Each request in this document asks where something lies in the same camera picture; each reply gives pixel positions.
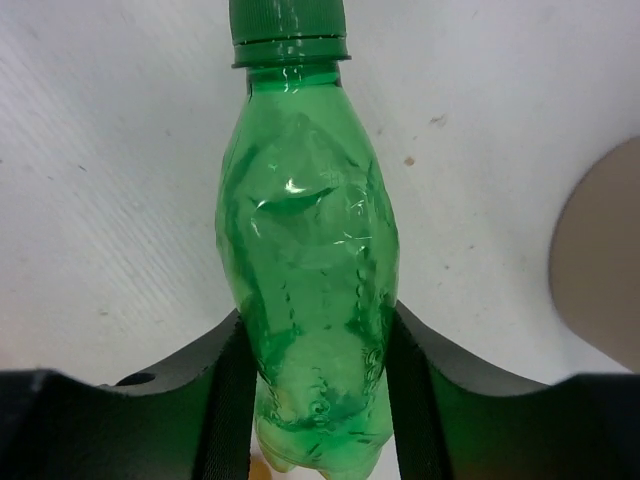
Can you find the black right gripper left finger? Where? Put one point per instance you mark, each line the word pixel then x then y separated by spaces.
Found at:
pixel 189 416

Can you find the brown cardboard bin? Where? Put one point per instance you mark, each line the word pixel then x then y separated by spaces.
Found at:
pixel 594 256

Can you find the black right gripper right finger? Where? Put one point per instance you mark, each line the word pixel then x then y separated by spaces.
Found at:
pixel 457 416

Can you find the green bottle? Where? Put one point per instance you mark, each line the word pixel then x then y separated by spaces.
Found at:
pixel 308 241

